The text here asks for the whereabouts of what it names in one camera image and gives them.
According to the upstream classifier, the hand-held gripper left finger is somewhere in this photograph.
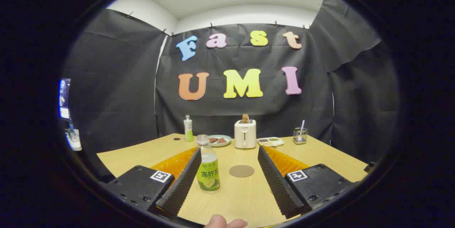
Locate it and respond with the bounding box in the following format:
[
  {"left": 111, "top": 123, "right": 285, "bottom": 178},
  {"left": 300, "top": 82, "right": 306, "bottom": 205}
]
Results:
[{"left": 101, "top": 146, "right": 202, "bottom": 219}]

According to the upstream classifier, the green label juice bottle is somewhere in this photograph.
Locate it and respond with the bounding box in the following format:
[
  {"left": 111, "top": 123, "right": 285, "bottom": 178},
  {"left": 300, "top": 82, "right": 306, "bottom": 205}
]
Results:
[{"left": 196, "top": 134, "right": 220, "bottom": 193}]

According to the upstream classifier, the small white green capped bottle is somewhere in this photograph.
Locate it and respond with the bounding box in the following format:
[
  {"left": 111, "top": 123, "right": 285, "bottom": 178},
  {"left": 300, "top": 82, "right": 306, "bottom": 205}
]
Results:
[{"left": 183, "top": 115, "right": 194, "bottom": 142}]

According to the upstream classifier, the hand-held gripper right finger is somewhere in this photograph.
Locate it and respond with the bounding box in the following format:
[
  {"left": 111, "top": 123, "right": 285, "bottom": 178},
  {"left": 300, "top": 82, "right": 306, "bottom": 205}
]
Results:
[{"left": 257, "top": 145, "right": 359, "bottom": 219}]

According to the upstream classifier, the pale green plate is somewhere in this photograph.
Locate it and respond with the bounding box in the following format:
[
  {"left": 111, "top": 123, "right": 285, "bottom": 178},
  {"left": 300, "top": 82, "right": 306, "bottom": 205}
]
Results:
[{"left": 207, "top": 135, "right": 232, "bottom": 147}]

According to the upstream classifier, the wooden table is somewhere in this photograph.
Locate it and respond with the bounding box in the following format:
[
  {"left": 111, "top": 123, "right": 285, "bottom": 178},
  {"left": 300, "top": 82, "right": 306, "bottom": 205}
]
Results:
[{"left": 97, "top": 133, "right": 368, "bottom": 228}]

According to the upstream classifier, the white compartment food tray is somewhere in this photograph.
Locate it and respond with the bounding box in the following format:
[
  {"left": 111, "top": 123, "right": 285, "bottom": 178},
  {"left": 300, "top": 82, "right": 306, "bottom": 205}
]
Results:
[{"left": 257, "top": 137, "right": 284, "bottom": 147}]

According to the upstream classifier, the computer monitor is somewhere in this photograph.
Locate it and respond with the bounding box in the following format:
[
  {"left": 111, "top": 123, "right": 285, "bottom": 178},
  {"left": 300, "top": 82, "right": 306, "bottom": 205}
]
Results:
[{"left": 59, "top": 78, "right": 71, "bottom": 119}]

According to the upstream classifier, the wire mesh holder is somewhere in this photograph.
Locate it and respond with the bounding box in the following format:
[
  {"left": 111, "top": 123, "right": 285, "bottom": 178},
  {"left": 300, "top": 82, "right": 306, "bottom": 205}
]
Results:
[{"left": 293, "top": 127, "right": 308, "bottom": 145}]

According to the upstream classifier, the round brown coaster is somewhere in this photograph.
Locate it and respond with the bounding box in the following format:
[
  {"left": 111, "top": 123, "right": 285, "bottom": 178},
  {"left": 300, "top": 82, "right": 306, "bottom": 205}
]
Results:
[{"left": 229, "top": 165, "right": 255, "bottom": 178}]

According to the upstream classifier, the white toaster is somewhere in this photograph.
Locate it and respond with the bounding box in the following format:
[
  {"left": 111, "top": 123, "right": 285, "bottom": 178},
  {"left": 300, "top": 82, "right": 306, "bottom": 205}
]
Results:
[{"left": 234, "top": 119, "right": 257, "bottom": 149}]

